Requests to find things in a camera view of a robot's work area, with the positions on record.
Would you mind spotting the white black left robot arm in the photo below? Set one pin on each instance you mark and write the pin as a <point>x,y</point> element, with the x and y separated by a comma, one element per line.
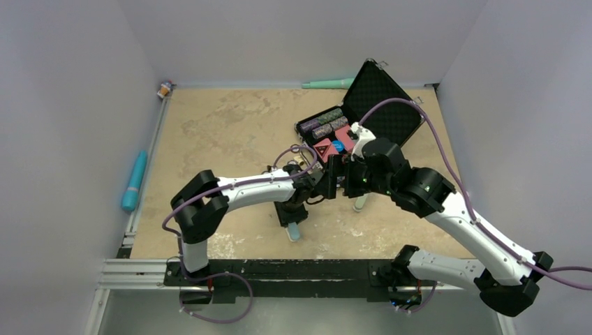
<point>201,205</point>

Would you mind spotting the light blue stapler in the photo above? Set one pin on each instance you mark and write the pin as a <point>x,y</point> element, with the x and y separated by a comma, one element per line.
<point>292,226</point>

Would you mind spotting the black poker chip case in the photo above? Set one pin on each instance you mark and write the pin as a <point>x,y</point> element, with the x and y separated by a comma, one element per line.
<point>327,131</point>

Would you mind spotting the mint green handle tool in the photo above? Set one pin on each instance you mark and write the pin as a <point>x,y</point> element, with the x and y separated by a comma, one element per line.
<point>344,83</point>

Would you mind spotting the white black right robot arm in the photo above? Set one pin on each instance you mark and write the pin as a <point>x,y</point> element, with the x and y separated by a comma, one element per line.
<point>501,272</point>

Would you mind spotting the aluminium frame rail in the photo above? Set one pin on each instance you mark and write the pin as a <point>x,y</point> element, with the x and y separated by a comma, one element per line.
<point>122,274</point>

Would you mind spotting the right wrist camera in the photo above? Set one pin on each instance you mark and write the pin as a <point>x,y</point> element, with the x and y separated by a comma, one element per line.
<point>363,134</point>

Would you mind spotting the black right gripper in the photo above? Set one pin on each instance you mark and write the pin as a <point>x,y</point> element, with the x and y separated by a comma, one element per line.
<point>349,189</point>

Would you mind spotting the teal blue handle tool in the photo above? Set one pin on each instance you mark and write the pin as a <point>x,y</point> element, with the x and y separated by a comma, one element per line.
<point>132,193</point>

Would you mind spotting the small orange bottle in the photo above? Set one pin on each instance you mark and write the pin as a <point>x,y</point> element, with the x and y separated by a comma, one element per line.
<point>165,89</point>

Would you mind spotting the beige green stapler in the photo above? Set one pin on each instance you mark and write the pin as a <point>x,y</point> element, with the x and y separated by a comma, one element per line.
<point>360,203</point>

